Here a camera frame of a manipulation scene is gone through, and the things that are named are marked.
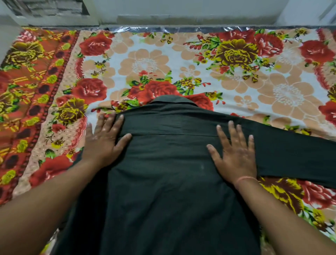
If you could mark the person's left forearm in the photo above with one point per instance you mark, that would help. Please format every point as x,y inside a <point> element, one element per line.
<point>44,205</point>

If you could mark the silver plastic mattress cover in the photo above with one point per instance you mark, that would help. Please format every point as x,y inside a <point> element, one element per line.
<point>168,28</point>

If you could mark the orange wrist thread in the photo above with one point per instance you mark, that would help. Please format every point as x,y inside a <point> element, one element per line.
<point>245,179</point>

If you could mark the person's right little finger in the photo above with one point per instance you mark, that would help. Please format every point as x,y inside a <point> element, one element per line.
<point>251,144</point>

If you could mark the person's left thumb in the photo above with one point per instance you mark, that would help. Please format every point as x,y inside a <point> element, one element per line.
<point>123,143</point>

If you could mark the person's right thumb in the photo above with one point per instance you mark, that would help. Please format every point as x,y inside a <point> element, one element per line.
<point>214,155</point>

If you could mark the person's left hand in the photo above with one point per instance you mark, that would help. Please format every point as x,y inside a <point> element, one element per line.
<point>101,147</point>

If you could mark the floral bedsheet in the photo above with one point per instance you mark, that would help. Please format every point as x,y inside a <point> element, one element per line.
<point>168,78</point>

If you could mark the person's right middle finger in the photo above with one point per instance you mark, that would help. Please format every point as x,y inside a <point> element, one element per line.
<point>232,134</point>

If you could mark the person's right hand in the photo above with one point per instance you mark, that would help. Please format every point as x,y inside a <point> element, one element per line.
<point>237,160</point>

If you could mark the person's left little finger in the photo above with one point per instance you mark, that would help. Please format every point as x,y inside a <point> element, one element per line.
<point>88,131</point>

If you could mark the person's right forearm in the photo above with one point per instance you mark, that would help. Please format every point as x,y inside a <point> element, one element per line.
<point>278,220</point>

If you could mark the person's left middle finger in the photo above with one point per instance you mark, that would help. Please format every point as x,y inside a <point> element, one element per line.
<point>109,123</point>

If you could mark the dark green shirt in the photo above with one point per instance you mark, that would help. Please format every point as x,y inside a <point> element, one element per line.
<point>183,184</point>

